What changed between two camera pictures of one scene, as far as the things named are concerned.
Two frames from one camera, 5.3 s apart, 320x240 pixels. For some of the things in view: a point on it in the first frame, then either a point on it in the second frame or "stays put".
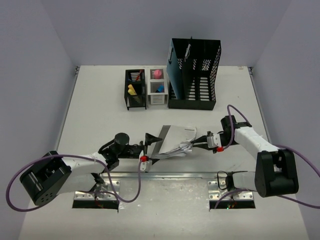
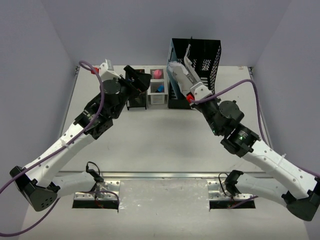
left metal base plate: (107, 190) stays put
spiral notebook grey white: (177, 141) -> (180, 77)
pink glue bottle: (157, 74) stays put
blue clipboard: (174, 71) stays put
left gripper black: (144, 148) -> (130, 81)
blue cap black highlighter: (160, 89) stays put
